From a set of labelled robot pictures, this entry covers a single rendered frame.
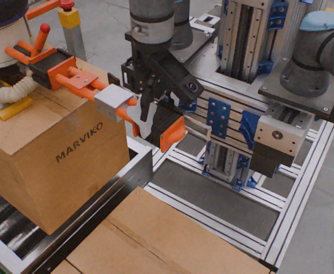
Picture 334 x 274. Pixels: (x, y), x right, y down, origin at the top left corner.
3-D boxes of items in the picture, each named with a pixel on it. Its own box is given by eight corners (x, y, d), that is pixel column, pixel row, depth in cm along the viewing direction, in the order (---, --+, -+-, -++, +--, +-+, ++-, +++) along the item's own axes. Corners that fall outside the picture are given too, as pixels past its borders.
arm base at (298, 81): (288, 63, 122) (296, 37, 114) (333, 78, 116) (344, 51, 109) (272, 86, 113) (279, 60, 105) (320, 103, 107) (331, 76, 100)
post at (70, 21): (91, 157, 229) (56, 10, 157) (98, 151, 232) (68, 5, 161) (98, 162, 226) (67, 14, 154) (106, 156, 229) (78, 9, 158)
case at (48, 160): (-49, 154, 141) (-105, 71, 113) (32, 102, 164) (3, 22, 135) (49, 236, 116) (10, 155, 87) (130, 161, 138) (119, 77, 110)
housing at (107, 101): (94, 111, 83) (92, 97, 80) (115, 97, 87) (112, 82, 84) (116, 124, 80) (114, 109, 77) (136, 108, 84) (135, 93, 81)
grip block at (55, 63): (31, 80, 92) (24, 61, 88) (60, 63, 98) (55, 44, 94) (51, 92, 89) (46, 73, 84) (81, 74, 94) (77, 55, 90)
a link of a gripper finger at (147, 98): (148, 116, 73) (158, 76, 69) (155, 119, 72) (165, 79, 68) (134, 120, 69) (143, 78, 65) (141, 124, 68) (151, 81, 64)
